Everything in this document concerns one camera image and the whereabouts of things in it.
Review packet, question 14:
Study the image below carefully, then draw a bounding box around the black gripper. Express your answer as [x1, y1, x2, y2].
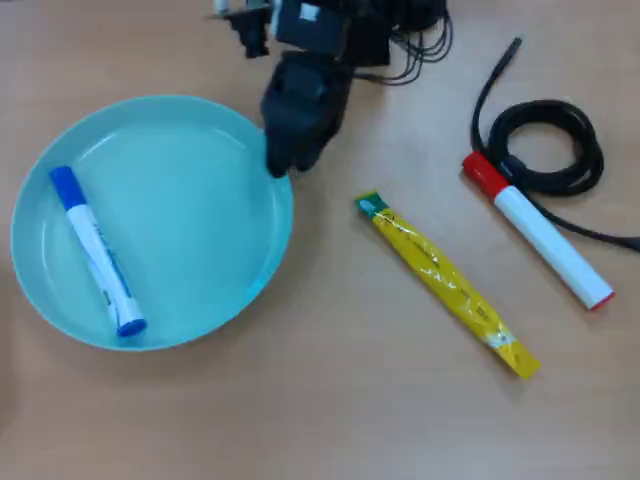
[261, 49, 357, 178]

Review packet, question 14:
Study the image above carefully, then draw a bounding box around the white bottle with blue cap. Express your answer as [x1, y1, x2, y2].
[48, 165, 149, 339]

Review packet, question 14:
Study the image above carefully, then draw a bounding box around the light green round bowl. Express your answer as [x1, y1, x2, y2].
[9, 93, 295, 352]

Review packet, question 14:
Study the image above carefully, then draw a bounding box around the red capped white marker pen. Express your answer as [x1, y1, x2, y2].
[460, 151, 616, 312]

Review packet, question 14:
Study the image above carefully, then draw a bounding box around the black base block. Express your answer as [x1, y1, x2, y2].
[344, 14, 392, 67]

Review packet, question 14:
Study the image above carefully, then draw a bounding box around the yellow stick sachet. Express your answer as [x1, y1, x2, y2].
[353, 188, 543, 380]

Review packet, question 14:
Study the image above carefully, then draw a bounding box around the thin black wire bundle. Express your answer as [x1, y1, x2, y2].
[389, 0, 455, 87]

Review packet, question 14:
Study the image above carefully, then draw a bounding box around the thick coiled black cable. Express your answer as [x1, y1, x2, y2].
[470, 37, 640, 251]

